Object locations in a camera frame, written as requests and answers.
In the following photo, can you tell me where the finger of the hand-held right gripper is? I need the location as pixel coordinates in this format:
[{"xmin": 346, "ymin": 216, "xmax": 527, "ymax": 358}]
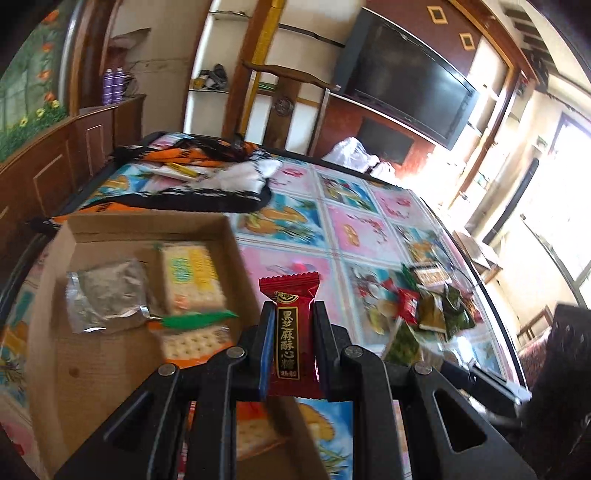
[{"xmin": 438, "ymin": 357, "xmax": 532, "ymax": 418}]

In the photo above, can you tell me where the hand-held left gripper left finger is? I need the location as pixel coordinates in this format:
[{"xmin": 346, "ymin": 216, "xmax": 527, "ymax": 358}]
[{"xmin": 53, "ymin": 301, "xmax": 277, "ymax": 480}]

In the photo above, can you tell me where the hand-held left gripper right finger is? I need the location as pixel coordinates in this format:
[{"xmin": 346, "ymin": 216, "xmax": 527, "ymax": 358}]
[{"xmin": 310, "ymin": 299, "xmax": 539, "ymax": 480}]

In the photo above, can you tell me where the red black candy packet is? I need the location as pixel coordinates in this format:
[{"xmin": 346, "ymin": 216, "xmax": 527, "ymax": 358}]
[{"xmin": 257, "ymin": 272, "xmax": 324, "ymax": 400}]

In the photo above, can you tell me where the cardboard box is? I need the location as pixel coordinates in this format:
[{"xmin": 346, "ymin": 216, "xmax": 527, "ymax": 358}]
[{"xmin": 27, "ymin": 211, "xmax": 331, "ymax": 480}]

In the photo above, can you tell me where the red patterned seat cushion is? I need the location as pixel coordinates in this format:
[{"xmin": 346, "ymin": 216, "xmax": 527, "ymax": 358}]
[{"xmin": 517, "ymin": 339, "xmax": 555, "ymax": 376}]

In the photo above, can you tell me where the orange cracker packet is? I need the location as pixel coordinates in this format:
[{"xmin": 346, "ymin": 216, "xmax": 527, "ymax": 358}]
[
  {"xmin": 235, "ymin": 402, "xmax": 289, "ymax": 462},
  {"xmin": 159, "ymin": 325, "xmax": 232, "ymax": 370}
]

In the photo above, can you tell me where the green orange slim packet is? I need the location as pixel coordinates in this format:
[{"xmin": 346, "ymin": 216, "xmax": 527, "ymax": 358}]
[{"xmin": 148, "ymin": 310, "xmax": 238, "ymax": 330}]

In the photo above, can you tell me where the pile of snack packets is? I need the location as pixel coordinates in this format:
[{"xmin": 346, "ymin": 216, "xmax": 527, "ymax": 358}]
[{"xmin": 360, "ymin": 263, "xmax": 483, "ymax": 367}]

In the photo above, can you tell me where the yellow cracker packet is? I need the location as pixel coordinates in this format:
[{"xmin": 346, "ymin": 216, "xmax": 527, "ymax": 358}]
[{"xmin": 154, "ymin": 242, "xmax": 227, "ymax": 315}]

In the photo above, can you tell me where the printed fruit tablecloth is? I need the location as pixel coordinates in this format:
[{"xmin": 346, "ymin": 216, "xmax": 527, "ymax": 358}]
[{"xmin": 0, "ymin": 134, "xmax": 527, "ymax": 480}]

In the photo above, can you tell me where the wooden stool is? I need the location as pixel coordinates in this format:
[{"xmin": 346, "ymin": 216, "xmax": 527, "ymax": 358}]
[{"xmin": 452, "ymin": 230, "xmax": 503, "ymax": 278}]

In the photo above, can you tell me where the silver foil packet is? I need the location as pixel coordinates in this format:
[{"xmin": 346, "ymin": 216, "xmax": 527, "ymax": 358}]
[{"xmin": 66, "ymin": 258, "xmax": 151, "ymax": 334}]

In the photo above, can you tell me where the white plastic bag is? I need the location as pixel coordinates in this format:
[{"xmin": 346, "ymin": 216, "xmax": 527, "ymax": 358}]
[{"xmin": 322, "ymin": 136, "xmax": 398, "ymax": 178}]

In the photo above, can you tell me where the orange black white bag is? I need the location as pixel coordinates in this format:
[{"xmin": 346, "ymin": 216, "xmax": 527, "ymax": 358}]
[{"xmin": 28, "ymin": 133, "xmax": 283, "ymax": 232}]

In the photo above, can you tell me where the wooden chair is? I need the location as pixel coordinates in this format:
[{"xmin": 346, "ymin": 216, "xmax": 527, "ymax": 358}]
[{"xmin": 242, "ymin": 60, "xmax": 342, "ymax": 158}]

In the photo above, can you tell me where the black flat television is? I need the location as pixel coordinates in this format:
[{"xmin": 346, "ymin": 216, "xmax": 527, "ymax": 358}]
[{"xmin": 333, "ymin": 7, "xmax": 479, "ymax": 151}]

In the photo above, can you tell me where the dark grey bundle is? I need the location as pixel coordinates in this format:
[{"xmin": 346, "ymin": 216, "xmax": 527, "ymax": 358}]
[{"xmin": 199, "ymin": 65, "xmax": 230, "ymax": 92}]

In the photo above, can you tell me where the wooden cabinet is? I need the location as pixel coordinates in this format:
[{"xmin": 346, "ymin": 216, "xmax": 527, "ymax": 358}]
[{"xmin": 0, "ymin": 95, "xmax": 147, "ymax": 282}]

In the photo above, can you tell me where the white wall shelf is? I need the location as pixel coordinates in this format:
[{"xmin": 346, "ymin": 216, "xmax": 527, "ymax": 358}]
[{"xmin": 185, "ymin": 9, "xmax": 324, "ymax": 139}]

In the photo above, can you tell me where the flower wall poster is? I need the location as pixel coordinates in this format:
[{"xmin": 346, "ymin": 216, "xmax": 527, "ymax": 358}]
[{"xmin": 0, "ymin": 9, "xmax": 77, "ymax": 162}]

